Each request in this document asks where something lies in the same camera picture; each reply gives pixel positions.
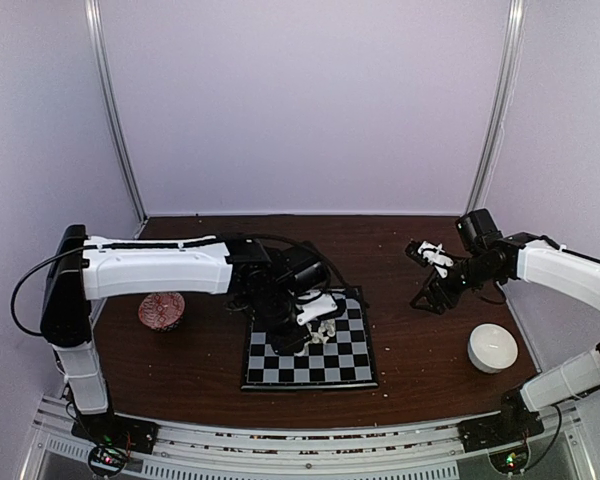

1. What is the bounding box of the left aluminium frame post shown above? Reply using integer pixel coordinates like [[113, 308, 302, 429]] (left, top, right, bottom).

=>
[[84, 0, 148, 223]]

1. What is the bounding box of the right aluminium frame post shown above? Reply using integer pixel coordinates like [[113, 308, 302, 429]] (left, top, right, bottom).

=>
[[465, 0, 527, 213]]

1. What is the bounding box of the red patterned bowl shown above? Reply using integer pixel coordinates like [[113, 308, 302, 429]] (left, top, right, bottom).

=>
[[138, 292, 185, 332]]

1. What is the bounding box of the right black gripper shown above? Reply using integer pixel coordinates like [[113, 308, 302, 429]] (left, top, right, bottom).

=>
[[410, 253, 501, 315]]

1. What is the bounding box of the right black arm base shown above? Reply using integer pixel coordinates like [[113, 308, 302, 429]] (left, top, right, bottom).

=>
[[457, 400, 544, 475]]

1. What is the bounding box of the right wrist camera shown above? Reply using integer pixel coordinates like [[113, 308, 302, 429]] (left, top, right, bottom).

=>
[[405, 241, 455, 278]]

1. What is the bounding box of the aluminium frame post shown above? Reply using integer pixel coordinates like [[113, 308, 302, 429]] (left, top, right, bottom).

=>
[[84, 0, 148, 223], [465, 0, 527, 213]]

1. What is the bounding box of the fallen white chess piece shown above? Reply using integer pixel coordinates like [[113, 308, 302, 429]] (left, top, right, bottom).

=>
[[310, 332, 329, 345]]

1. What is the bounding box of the black grey chessboard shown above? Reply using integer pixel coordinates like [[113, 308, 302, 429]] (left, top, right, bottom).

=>
[[241, 287, 379, 392]]

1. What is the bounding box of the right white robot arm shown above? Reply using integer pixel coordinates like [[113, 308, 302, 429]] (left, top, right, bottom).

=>
[[405, 209, 600, 442]]

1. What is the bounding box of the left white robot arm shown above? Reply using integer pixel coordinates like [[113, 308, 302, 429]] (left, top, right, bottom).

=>
[[40, 225, 337, 444]]

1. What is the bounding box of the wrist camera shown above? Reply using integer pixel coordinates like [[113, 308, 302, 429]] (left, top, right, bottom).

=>
[[295, 292, 338, 326], [405, 241, 455, 278]]

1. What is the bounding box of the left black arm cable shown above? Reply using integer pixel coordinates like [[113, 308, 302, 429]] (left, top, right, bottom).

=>
[[10, 252, 81, 337]]

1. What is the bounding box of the white bowl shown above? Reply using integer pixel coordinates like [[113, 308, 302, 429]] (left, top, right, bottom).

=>
[[467, 323, 518, 374]]

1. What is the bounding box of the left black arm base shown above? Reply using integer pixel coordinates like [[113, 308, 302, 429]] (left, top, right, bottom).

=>
[[67, 410, 159, 478]]

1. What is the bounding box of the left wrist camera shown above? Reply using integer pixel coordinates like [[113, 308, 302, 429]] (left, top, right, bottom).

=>
[[295, 292, 338, 326]]

